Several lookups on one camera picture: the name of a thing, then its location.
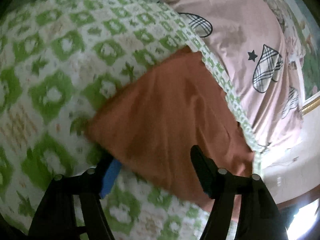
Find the pink pillow with plaid hearts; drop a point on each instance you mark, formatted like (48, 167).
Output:
(247, 38)

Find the orange-red cloth garment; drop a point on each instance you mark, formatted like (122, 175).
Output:
(151, 124)

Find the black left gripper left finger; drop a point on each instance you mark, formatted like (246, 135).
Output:
(71, 206)

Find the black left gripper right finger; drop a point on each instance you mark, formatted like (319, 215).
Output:
(259, 216)

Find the gold framed picture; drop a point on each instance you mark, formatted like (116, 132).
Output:
(306, 13)

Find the green white patterned quilt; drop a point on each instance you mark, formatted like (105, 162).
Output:
(60, 61)

